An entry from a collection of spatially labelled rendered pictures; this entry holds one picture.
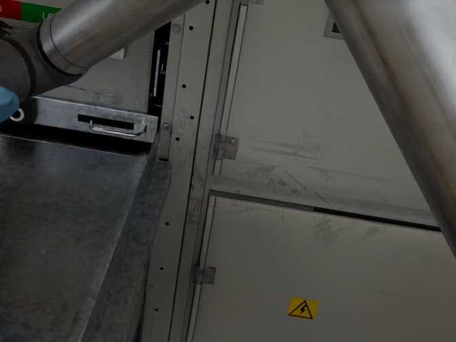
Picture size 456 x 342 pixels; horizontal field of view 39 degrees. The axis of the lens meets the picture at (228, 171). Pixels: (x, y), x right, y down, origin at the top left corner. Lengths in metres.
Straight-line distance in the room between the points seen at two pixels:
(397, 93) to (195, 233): 0.91
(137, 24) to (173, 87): 0.40
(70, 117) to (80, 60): 0.41
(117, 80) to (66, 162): 0.18
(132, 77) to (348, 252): 0.56
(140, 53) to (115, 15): 0.41
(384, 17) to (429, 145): 0.10
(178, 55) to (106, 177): 0.26
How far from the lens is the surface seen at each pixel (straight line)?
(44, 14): 1.24
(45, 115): 1.30
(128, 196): 1.13
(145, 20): 0.79
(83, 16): 0.85
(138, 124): 1.26
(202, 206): 1.30
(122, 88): 1.25
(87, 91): 1.27
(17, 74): 0.90
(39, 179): 1.18
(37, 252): 1.01
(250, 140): 1.19
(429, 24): 0.46
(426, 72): 0.46
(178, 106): 1.19
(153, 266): 1.40
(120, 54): 1.18
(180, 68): 1.17
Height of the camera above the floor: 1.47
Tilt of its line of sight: 30 degrees down
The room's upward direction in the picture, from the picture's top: 10 degrees clockwise
